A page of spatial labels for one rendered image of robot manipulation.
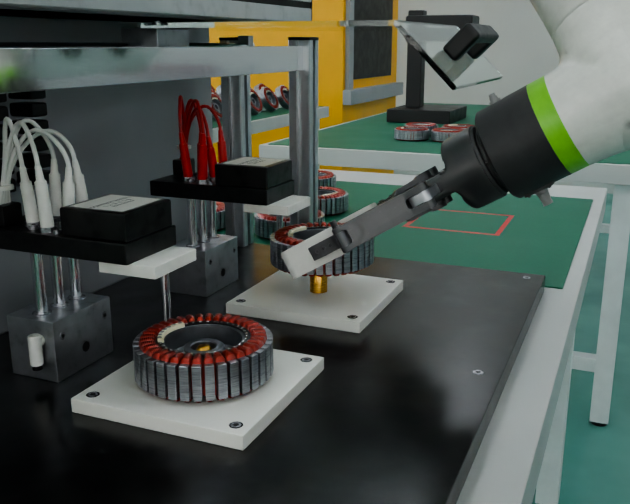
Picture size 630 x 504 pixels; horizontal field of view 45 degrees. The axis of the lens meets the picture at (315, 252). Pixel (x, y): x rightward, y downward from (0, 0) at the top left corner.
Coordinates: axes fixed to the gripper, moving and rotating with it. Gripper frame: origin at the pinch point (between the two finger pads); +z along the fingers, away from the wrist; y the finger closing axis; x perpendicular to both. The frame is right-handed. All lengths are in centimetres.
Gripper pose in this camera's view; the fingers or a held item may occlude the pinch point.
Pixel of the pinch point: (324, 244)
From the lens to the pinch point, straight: 81.9
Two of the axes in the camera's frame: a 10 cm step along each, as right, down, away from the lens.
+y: 3.9, -2.4, 8.9
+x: -4.7, -8.8, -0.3
